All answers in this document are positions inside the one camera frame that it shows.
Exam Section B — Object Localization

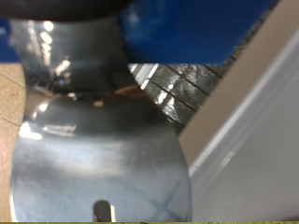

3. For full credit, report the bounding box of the metal spatula with blue block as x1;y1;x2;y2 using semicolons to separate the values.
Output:
0;0;281;223

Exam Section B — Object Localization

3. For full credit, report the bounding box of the wire oven rack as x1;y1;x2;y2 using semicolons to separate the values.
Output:
129;63;225;125

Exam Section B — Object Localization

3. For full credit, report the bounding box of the silver toaster oven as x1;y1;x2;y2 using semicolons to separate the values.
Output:
127;0;299;222

